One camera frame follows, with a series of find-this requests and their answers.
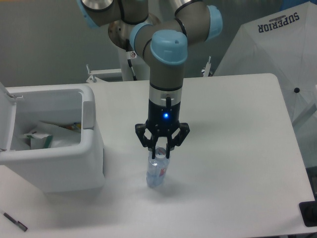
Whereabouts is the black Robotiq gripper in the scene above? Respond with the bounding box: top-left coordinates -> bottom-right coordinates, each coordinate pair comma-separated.
135,100 -> 190,159

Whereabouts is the clear plastic water bottle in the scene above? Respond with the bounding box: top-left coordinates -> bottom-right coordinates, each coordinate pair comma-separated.
146,147 -> 170,187

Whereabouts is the white plastic packaging pouch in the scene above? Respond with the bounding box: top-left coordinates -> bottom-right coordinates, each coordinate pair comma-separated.
19,122 -> 81,150

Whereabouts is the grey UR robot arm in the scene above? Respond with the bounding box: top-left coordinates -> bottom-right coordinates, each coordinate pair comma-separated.
77,0 -> 223,153

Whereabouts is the colourful wrapper trash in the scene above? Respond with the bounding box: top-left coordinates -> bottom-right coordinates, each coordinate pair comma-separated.
65,122 -> 81,130

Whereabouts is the white plastic trash can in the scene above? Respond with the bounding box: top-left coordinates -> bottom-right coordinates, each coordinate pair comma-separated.
0,84 -> 105,192

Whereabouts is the white trash can lid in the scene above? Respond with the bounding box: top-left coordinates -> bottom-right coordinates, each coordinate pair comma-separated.
0,83 -> 16,152

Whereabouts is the white Superior umbrella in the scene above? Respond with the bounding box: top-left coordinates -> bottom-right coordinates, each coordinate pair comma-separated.
215,2 -> 317,120

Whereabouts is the black device at table edge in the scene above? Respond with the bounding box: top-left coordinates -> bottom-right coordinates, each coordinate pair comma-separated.
299,201 -> 317,227

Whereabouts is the black marker pen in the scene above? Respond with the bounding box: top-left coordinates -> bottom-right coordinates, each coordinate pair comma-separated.
3,212 -> 28,232

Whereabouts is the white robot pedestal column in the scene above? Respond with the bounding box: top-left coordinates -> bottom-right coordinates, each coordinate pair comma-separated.
117,48 -> 150,81

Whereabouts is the white metal base frame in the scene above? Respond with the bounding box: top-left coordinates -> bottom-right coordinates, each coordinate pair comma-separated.
85,56 -> 213,83

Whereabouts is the black cable on pedestal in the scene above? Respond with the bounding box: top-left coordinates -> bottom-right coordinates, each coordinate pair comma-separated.
125,39 -> 138,81

